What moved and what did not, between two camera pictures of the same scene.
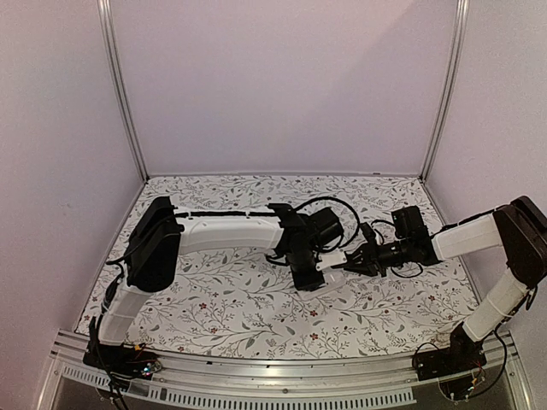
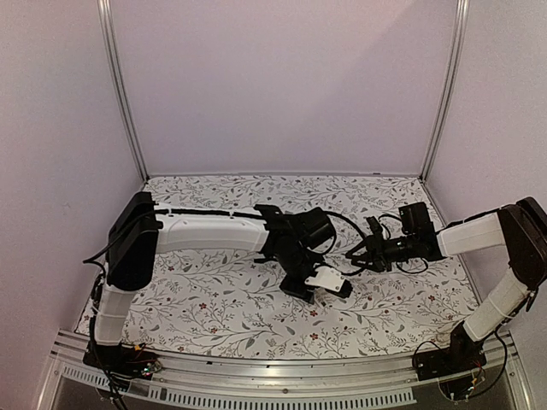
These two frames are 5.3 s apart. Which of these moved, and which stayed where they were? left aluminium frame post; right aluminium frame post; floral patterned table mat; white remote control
Moved: white remote control
Stayed: left aluminium frame post; floral patterned table mat; right aluminium frame post
